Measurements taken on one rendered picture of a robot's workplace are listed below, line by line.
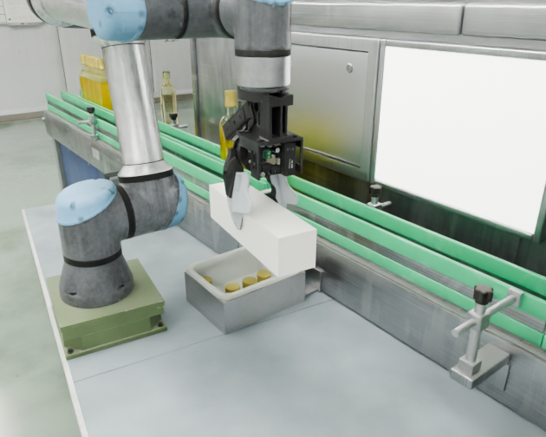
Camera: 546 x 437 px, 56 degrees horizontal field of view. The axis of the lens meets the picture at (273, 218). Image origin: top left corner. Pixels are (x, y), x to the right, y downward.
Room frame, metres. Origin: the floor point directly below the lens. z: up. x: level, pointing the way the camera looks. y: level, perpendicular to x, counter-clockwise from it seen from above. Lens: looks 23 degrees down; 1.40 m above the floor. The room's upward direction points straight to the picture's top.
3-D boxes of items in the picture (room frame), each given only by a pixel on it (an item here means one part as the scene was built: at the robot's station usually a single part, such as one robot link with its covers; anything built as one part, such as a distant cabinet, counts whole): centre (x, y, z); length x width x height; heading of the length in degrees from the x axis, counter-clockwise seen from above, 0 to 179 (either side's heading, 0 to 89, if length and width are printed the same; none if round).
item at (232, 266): (1.02, 0.06, 0.80); 0.22 x 0.17 x 0.09; 127
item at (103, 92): (2.29, 0.74, 1.02); 0.06 x 0.06 x 0.28; 37
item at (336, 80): (1.22, -0.24, 1.15); 0.90 x 0.03 x 0.34; 37
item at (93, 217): (0.95, 0.37, 1.00); 0.13 x 0.12 x 0.14; 128
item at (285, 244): (0.73, 0.02, 1.08); 0.24 x 0.06 x 0.06; 29
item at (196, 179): (1.89, 0.61, 0.93); 1.75 x 0.01 x 0.08; 37
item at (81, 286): (0.95, 0.38, 0.88); 0.15 x 0.15 x 0.10
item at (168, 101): (2.03, 0.41, 1.01); 0.06 x 0.06 x 0.26; 21
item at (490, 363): (0.67, -0.33, 0.90); 0.17 x 0.05 x 0.22; 127
